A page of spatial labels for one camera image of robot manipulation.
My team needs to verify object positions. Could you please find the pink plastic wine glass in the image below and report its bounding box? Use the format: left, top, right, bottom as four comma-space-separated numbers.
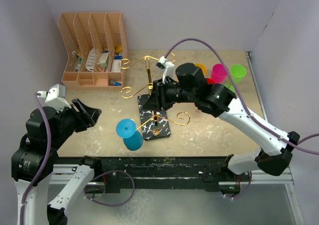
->
211, 64, 227, 83

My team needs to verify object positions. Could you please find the white blue labelled box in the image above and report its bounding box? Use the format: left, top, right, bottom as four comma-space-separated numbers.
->
111, 55, 123, 72

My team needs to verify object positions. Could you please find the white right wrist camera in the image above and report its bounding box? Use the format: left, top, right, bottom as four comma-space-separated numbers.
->
156, 56, 175, 84

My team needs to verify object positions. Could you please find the red plastic wine glass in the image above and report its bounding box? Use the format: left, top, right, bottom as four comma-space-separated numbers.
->
206, 78, 215, 84

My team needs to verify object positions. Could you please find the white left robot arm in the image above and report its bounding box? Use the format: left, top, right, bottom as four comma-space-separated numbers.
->
11, 98, 103, 225

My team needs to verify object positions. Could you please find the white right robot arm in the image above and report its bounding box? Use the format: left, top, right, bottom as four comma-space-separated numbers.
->
143, 63, 300, 181

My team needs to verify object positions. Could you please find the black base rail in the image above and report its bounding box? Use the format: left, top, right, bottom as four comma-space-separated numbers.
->
72, 155, 252, 194

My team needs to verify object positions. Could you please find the white red medicine box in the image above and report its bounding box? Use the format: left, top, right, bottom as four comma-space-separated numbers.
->
97, 52, 109, 69

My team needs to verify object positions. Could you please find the peach plastic desk organizer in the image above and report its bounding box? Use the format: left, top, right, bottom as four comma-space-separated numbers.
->
58, 12, 129, 91

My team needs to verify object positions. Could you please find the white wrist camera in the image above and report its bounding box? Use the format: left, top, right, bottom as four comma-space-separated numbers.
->
156, 56, 175, 84
36, 84, 71, 112

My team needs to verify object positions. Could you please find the green plastic wine glass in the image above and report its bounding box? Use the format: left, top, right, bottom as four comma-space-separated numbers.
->
223, 64, 247, 92

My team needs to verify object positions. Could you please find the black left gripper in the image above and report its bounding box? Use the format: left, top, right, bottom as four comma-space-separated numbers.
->
51, 97, 102, 148

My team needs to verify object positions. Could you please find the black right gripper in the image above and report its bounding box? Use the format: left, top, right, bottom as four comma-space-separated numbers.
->
143, 77, 197, 111

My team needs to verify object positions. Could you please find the grey blue small bottle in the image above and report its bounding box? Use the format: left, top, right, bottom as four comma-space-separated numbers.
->
109, 79, 122, 86

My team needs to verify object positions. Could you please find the yellow round object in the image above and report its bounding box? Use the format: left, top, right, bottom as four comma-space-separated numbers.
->
115, 44, 123, 54

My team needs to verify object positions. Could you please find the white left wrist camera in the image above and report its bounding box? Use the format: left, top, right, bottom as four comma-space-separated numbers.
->
36, 84, 71, 112

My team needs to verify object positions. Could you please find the blue plastic wine glass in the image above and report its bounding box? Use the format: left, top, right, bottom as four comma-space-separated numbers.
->
116, 119, 144, 151

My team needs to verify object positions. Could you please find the orange plastic wine glass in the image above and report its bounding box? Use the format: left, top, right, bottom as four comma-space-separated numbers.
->
195, 63, 207, 76

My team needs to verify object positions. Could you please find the white printed label packet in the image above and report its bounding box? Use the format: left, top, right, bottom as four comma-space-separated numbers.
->
85, 48, 96, 72

